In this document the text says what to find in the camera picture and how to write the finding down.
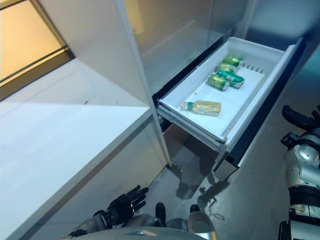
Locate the white fridge drawer steel front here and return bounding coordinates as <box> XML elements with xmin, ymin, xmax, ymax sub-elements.
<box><xmin>154</xmin><ymin>36</ymin><xmax>310</xmax><ymax>181</ymax></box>

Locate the window with dark frame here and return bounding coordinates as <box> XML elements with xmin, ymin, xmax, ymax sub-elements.
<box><xmin>0</xmin><ymin>0</ymin><xmax>76</xmax><ymax>94</ymax></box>

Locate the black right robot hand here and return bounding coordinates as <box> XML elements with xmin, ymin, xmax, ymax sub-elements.
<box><xmin>281</xmin><ymin>104</ymin><xmax>320</xmax><ymax>133</ymax></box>

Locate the black left robot foot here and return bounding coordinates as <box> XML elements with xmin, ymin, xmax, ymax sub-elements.
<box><xmin>155</xmin><ymin>202</ymin><xmax>167</xmax><ymax>221</ymax></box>

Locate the teal green drink can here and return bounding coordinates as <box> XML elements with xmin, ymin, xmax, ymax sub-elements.
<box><xmin>216</xmin><ymin>69</ymin><xmax>246</xmax><ymax>89</ymax></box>

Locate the silver fridge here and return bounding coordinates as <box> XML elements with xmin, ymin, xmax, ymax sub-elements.
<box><xmin>117</xmin><ymin>0</ymin><xmax>320</xmax><ymax>167</ymax></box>

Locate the grey robot body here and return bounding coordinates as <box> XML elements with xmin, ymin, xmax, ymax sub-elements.
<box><xmin>104</xmin><ymin>211</ymin><xmax>219</xmax><ymax>240</ymax></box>

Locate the brown cardboard piece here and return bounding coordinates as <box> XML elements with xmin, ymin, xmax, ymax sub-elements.
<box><xmin>161</xmin><ymin>123</ymin><xmax>191</xmax><ymax>151</ymax></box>

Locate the yellow tea bottle white cap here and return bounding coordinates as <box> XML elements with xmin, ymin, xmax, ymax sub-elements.
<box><xmin>179</xmin><ymin>99</ymin><xmax>222</xmax><ymax>117</ymax></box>

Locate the tall white cabinet panel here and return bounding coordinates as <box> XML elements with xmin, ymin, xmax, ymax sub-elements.
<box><xmin>37</xmin><ymin>0</ymin><xmax>174</xmax><ymax>168</ymax></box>

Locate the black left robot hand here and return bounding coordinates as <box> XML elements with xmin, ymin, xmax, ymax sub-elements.
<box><xmin>92</xmin><ymin>184</ymin><xmax>150</xmax><ymax>226</ymax></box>

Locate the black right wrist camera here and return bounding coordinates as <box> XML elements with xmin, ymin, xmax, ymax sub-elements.
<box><xmin>280</xmin><ymin>134</ymin><xmax>299</xmax><ymax>148</ymax></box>

